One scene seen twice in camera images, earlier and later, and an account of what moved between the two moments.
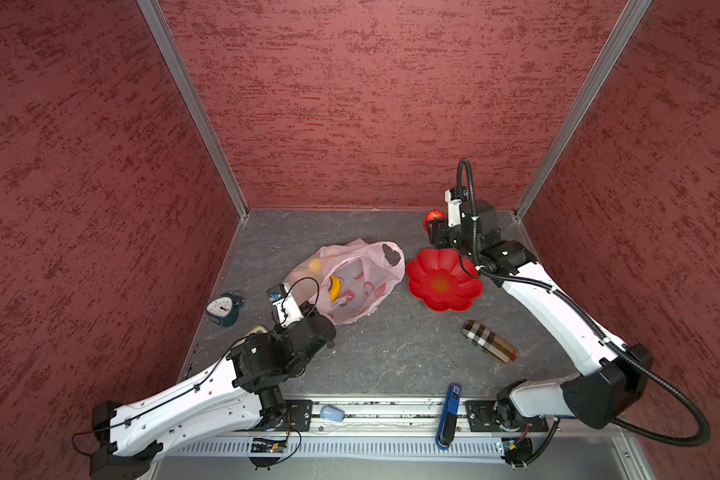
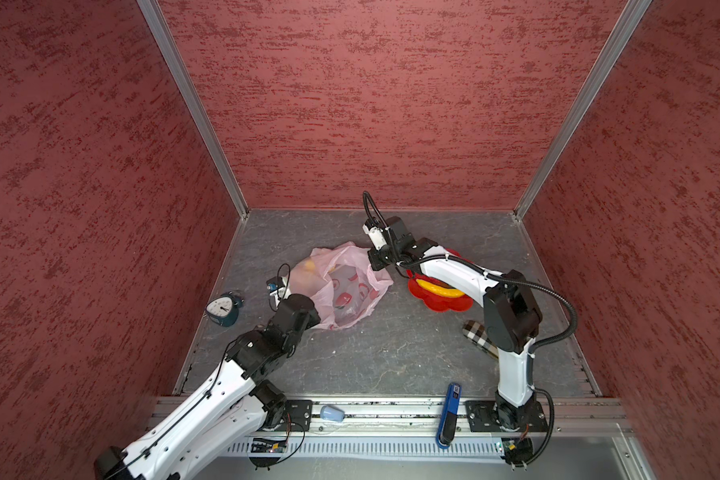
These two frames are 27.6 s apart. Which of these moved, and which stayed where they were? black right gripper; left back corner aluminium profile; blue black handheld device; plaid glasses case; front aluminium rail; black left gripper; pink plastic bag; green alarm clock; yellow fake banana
Moved: black left gripper; yellow fake banana; black right gripper
Stayed: front aluminium rail; left back corner aluminium profile; pink plastic bag; blue black handheld device; plaid glasses case; green alarm clock
